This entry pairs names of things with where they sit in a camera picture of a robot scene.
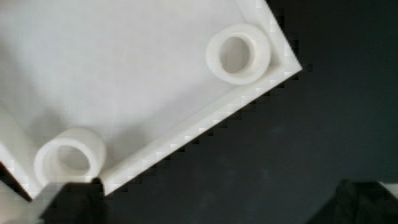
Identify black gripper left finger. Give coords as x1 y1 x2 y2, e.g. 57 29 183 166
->
39 178 108 224

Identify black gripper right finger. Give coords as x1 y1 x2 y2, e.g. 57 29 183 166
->
306 180 398 224

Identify white square tabletop panel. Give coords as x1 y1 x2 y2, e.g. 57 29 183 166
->
0 0 300 194

